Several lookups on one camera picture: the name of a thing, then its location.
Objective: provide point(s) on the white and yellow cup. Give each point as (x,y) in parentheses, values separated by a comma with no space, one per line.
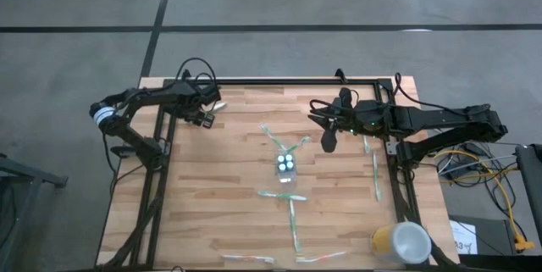
(402,242)

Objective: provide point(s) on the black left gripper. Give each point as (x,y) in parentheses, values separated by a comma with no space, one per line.
(197,98)

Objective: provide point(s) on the white paper sign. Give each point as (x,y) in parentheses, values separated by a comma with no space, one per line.
(463,238)

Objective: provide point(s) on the black aluminium table frame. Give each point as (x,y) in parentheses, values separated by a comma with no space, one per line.
(275,81)

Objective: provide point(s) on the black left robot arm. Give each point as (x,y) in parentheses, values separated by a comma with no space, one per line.
(144,96)

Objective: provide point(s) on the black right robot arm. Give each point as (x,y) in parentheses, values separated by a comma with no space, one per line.
(444,117)

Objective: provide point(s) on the green white toothbrush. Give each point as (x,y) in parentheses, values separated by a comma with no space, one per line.
(281,196)
(300,143)
(293,225)
(376,179)
(271,135)
(366,144)
(219,107)

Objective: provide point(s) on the teal mouthwash bottle white cap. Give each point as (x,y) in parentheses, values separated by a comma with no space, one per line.
(282,166)
(289,157)
(280,158)
(290,164)

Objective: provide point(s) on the wrapped orange white toothbrush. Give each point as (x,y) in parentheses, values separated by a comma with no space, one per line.
(247,258)
(319,257)

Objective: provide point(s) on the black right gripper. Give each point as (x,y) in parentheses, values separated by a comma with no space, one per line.
(362,117)

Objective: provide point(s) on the black equipment post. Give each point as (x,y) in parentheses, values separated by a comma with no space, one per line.
(529,179)

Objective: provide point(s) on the black floor box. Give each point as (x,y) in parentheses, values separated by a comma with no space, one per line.
(495,238)

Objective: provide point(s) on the black metal stand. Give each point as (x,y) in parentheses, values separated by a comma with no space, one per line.
(25,174)

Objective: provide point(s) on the clear acrylic organizer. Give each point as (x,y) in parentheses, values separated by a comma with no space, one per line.
(286,179)

